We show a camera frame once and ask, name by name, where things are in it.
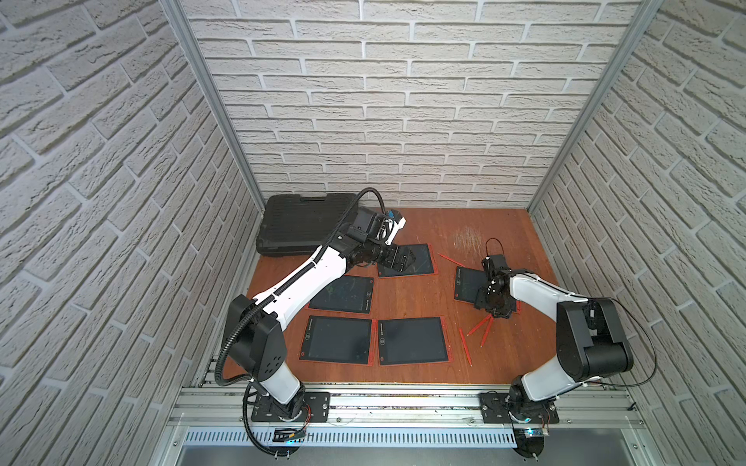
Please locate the red stylus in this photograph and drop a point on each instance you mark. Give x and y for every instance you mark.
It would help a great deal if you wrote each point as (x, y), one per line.
(480, 324)
(453, 261)
(489, 324)
(465, 347)

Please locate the aluminium front rail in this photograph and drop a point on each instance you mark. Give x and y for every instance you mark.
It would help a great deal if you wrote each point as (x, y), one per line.
(412, 406)

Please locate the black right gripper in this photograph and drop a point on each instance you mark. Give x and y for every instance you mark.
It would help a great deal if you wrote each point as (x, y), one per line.
(481, 301)

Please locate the red tablet front left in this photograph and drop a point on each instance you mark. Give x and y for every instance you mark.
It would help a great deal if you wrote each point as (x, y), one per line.
(337, 340)

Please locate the red tablet middle left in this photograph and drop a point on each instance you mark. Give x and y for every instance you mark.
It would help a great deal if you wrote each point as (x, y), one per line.
(348, 294)

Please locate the red tablet with green scribbles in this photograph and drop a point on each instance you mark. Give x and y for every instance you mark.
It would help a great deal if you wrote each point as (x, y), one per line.
(470, 285)

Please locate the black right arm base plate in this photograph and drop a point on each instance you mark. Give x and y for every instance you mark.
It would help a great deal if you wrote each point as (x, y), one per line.
(502, 407)

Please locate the right aluminium corner post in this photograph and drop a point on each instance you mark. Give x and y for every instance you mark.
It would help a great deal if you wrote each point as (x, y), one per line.
(643, 17)

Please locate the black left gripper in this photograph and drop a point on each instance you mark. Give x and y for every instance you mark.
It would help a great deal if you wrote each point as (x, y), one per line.
(391, 256)

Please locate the red tablet far right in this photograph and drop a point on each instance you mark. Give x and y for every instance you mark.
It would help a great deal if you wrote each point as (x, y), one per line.
(421, 264)

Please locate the black plastic tool case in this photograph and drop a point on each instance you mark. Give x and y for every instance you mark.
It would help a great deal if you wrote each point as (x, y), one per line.
(294, 225)

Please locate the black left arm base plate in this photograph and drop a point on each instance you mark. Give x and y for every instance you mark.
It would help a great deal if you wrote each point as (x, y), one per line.
(310, 406)

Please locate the aluminium corner post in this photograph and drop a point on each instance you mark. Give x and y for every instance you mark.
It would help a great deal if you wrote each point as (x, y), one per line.
(643, 17)
(189, 43)

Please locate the left aluminium corner post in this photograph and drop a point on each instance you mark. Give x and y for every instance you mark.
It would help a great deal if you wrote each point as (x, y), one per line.
(189, 43)

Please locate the red tablet front right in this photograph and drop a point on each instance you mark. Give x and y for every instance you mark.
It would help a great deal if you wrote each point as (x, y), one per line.
(407, 341)

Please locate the white perforated cable duct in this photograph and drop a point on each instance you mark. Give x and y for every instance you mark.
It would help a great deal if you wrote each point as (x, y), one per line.
(473, 438)

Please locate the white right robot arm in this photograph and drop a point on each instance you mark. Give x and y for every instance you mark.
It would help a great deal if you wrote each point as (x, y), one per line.
(591, 342)

